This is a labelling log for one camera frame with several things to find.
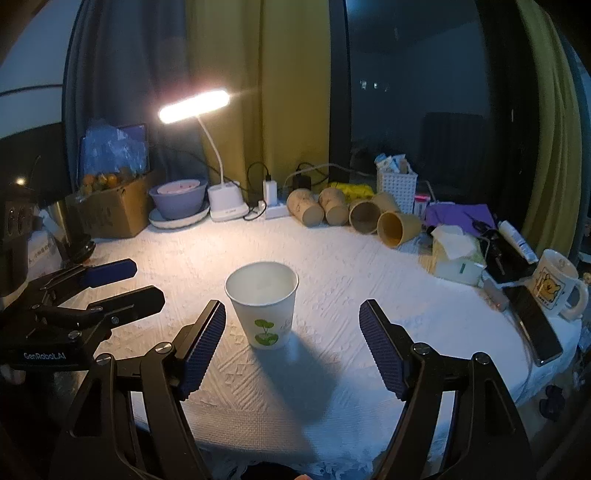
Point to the grey curtain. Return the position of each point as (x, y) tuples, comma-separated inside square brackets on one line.
[(129, 60)]

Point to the black charger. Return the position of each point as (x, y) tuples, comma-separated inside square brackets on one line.
[(302, 182)]

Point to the black slippers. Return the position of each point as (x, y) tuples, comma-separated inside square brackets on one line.
[(554, 401)]

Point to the white power strip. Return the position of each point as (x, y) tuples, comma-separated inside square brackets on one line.
[(277, 212)]

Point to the white tube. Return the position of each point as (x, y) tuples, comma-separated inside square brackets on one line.
[(519, 242)]

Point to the white paper cup green leaf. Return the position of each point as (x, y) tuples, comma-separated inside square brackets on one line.
[(263, 314)]

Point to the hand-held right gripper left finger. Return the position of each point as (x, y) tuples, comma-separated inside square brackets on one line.
[(203, 350)]

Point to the white mug bear print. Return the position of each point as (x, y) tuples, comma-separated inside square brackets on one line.
[(551, 286)]

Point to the purple cloth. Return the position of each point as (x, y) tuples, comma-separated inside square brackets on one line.
[(457, 214)]

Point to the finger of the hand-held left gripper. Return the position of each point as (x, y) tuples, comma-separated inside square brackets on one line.
[(111, 271), (134, 300)]

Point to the white plate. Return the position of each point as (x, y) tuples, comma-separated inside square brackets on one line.
[(184, 224)]

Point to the cardboard box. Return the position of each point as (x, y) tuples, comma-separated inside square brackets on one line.
[(111, 212)]

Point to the white desk lamp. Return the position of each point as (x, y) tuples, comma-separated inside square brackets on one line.
[(226, 201)]

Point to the white plastic basket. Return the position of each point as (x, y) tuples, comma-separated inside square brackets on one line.
[(397, 189)]

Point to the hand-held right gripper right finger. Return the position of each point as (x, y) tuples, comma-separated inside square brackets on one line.
[(383, 350)]

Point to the white adapter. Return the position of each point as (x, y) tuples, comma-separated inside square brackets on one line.
[(496, 295)]

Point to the white textured tablecloth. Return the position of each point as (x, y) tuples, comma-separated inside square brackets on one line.
[(323, 258)]

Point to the tissue box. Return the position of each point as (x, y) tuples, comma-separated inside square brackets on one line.
[(457, 272)]

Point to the black smartphone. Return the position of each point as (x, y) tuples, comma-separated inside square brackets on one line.
[(535, 327)]

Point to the purple bowl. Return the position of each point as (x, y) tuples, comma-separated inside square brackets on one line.
[(178, 205)]

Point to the yellow plastic bag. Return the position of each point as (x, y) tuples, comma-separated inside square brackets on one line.
[(355, 189)]

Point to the black pouch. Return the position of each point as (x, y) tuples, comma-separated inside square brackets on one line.
[(508, 263)]

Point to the stainless steel kettle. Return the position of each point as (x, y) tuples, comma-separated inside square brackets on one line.
[(60, 217)]

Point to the brown paper cup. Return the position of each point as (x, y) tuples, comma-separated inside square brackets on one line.
[(333, 203), (406, 226), (364, 216), (387, 201), (304, 205)]

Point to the white charger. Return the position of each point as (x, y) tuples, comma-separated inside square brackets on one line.
[(270, 189)]

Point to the yellow curtain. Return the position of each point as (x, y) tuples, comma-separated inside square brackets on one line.
[(549, 138), (277, 69)]

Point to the pile of oranges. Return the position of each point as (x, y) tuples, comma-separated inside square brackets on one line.
[(104, 181)]

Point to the packets in basket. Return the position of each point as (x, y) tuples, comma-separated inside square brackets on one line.
[(392, 164)]

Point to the blue plastic bag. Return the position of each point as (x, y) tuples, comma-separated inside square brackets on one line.
[(111, 147)]

